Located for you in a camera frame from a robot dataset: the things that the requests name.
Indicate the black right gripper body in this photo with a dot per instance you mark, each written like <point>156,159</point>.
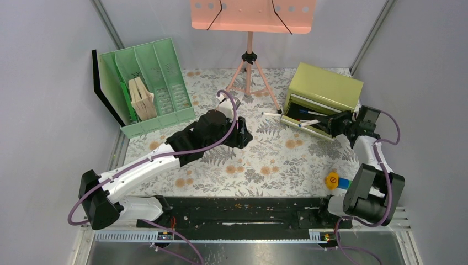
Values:
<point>354,126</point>

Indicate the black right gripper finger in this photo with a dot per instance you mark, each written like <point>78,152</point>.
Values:
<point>338,119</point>
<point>336,129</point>

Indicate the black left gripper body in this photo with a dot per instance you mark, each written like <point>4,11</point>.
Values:
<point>227,130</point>

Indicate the blue cap whiteboard marker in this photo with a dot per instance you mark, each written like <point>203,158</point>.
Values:
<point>271,114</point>

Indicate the yellow-green drawer cabinet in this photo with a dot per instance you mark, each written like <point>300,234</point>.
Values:
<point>319,90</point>

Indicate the dark blue whiteboard marker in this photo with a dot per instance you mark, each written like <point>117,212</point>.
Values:
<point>311,112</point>

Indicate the purple 52-storey treehouse book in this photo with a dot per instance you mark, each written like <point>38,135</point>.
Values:
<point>138,95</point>

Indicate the green plastic folder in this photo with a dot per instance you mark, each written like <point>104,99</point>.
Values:
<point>125,90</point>

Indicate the white sketch pad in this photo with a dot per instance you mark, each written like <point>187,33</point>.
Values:
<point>107,87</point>

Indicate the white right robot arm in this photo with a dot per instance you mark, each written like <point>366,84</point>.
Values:
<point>374,192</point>

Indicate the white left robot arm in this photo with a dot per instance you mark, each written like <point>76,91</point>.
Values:
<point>105,197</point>

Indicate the floral table mat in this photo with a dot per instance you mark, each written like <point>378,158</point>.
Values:
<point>280,161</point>

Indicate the yellow blue green toy block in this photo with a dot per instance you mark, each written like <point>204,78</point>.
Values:
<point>334,181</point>

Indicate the green plastic file organizer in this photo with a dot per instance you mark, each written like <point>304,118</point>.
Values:
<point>156,63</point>

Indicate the pink music stand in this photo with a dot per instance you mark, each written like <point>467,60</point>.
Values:
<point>293,17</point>

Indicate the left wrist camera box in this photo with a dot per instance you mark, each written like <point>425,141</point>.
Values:
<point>225,106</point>

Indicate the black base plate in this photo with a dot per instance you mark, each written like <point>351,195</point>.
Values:
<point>244,218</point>

